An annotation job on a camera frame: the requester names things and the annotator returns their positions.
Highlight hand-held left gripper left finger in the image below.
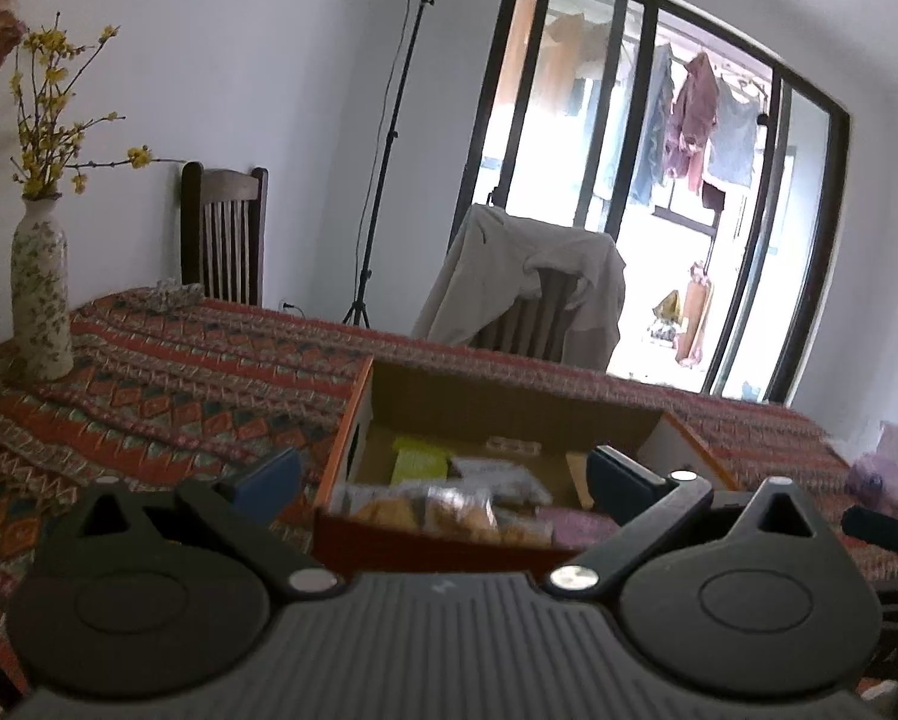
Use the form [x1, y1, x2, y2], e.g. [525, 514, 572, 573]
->
[66, 448, 341, 602]

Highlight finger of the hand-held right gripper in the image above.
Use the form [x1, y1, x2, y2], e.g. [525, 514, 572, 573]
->
[840, 506, 898, 563]

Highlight patterned tissue box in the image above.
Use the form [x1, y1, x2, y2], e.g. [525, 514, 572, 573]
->
[145, 279, 204, 312]

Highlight yellow bag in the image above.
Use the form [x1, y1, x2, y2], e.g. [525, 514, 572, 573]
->
[651, 289, 682, 344]

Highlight hanging light blue shirt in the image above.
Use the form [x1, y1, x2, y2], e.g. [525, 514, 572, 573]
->
[707, 86, 761, 187]

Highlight black light stand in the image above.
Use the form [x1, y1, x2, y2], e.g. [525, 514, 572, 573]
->
[341, 0, 462, 329]

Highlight hanging beige shirt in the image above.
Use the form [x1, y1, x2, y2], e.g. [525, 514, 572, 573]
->
[546, 11, 622, 119]

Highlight wooden board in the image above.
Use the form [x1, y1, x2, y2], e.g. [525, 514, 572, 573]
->
[677, 261, 716, 368]

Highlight pile of snack packets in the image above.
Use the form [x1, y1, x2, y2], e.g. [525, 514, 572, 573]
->
[336, 431, 622, 550]

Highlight chair under jacket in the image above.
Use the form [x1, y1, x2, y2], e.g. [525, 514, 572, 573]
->
[486, 270, 571, 359]

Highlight hanging blue pants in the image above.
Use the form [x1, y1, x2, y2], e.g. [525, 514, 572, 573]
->
[629, 41, 678, 205]

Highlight yellow flower branches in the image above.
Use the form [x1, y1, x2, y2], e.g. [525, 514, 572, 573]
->
[10, 11, 187, 202]

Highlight black sliding door frame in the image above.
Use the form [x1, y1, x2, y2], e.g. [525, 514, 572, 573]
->
[449, 0, 851, 406]

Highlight orange cardboard box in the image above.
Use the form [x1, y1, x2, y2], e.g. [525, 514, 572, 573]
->
[312, 358, 738, 578]

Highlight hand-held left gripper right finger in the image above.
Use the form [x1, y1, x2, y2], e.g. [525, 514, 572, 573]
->
[545, 446, 825, 602]

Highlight hanging maroon shirt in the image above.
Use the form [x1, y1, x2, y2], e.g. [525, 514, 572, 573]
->
[662, 52, 721, 194]

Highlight purple plastic bag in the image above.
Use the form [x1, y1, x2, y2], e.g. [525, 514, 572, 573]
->
[845, 421, 898, 518]

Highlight dark wooden chair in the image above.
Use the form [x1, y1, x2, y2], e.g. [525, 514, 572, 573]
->
[180, 162, 270, 307]

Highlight floral ceramic vase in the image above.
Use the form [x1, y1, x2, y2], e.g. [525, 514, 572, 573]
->
[11, 196, 75, 382]

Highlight white jacket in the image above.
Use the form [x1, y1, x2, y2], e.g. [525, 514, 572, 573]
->
[411, 204, 627, 372]

